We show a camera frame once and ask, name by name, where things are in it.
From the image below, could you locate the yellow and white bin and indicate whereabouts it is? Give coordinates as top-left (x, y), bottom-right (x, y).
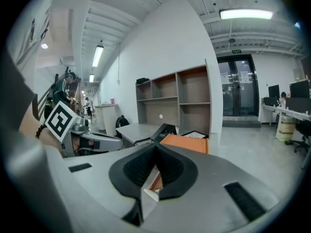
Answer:
top-left (275, 116), bottom-right (296, 142)

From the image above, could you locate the orange box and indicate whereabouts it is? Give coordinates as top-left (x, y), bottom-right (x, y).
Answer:
top-left (159, 133), bottom-right (210, 155)

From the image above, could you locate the black picture frame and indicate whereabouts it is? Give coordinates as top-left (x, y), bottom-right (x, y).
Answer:
top-left (180, 130), bottom-right (209, 140)

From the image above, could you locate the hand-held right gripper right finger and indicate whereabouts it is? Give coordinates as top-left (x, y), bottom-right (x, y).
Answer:
top-left (140, 143), bottom-right (280, 233)

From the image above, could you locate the black bead bracelet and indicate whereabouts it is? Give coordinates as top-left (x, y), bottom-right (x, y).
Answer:
top-left (35, 124), bottom-right (48, 139)

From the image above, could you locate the grey and orange shelf unit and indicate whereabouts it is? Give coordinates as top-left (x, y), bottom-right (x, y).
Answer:
top-left (135, 65), bottom-right (212, 136)

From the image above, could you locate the black glass double door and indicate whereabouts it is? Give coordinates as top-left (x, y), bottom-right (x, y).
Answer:
top-left (216, 54), bottom-right (260, 117)

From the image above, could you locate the person's left forearm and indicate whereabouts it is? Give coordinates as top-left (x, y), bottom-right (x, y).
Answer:
top-left (18, 109), bottom-right (64, 158)

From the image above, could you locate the black backpack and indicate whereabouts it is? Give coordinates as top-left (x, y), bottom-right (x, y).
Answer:
top-left (115, 115), bottom-right (131, 140)

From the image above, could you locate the white office desk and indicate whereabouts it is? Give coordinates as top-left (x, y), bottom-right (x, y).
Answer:
top-left (260, 102), bottom-right (311, 127)

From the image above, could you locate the black office chair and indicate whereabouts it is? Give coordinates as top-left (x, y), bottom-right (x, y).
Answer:
top-left (293, 119), bottom-right (311, 154)

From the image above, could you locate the white ribbed cylinder bin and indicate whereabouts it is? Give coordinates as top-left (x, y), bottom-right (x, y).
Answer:
top-left (100, 104), bottom-right (119, 137)

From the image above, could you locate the person's white shirt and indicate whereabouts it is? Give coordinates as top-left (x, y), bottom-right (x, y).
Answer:
top-left (6, 0), bottom-right (59, 79)

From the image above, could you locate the black computer monitor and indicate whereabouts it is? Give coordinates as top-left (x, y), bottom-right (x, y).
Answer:
top-left (268, 84), bottom-right (281, 104)
top-left (289, 80), bottom-right (311, 100)

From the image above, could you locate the grey wooden desk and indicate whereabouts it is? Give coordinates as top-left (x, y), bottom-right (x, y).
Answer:
top-left (116, 122), bottom-right (180, 147)

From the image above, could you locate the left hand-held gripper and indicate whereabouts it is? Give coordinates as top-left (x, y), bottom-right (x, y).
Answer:
top-left (44, 100), bottom-right (125, 159)

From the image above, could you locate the black corded telephone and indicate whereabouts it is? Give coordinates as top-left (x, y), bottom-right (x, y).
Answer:
top-left (135, 123), bottom-right (178, 145)

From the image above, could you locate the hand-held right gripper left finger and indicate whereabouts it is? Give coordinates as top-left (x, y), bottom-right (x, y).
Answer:
top-left (45, 143), bottom-right (158, 233)

